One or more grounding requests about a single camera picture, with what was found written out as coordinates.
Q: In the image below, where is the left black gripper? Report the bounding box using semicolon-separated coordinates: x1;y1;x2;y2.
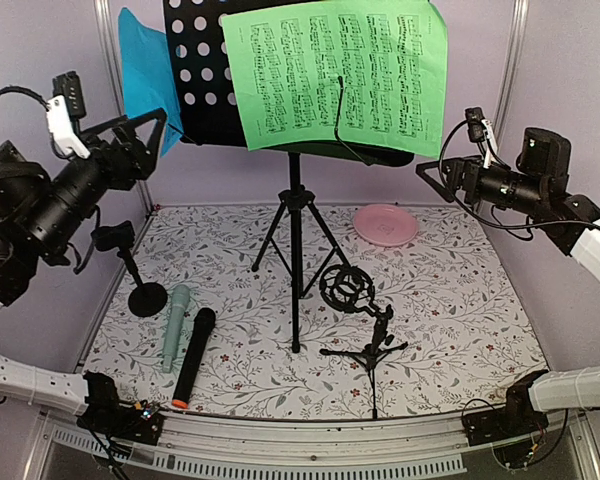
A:
20;104;168;254

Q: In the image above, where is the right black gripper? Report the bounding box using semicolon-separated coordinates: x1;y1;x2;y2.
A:
416;154;548;215

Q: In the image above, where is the black tripod music stand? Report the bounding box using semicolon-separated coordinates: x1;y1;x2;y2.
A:
162;1;414;353

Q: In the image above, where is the blue paper sheet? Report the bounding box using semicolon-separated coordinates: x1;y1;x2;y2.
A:
118;8;183;156

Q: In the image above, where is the green sheet music paper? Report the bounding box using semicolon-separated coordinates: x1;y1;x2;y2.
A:
221;1;448;158

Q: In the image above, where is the black tripod shock-mount stand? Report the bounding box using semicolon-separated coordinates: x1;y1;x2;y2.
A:
318;264;410;420

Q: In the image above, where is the teal toy microphone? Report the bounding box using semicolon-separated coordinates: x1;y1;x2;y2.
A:
161;284;191;374

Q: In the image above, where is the black round-base mic stand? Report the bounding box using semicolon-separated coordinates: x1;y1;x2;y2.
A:
91;221;168;318

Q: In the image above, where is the black microphone orange end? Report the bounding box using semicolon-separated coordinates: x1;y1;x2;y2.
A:
171;307;216;410

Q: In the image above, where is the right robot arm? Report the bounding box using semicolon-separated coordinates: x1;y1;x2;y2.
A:
416;127;600;436

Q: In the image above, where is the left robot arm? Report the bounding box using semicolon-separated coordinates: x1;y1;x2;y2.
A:
0;108;167;434

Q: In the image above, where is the pink plastic plate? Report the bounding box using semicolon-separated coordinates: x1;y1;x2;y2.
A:
353;204;419;247

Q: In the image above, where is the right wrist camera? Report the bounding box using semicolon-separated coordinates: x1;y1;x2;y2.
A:
464;107;497;168

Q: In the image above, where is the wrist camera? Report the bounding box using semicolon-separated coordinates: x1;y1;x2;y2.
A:
44;71;92;161
464;107;497;168

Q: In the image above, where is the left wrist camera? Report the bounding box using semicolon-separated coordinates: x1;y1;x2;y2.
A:
44;71;92;161

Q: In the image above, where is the left black cable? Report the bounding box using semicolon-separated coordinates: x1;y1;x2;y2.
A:
0;85;51;161

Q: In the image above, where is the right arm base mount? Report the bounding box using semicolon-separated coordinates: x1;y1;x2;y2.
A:
461;374;549;446

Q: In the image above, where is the aluminium front rail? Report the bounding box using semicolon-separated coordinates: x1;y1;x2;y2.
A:
31;410;600;479

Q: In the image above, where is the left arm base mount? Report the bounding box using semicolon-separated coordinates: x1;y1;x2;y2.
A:
77;372;165;446

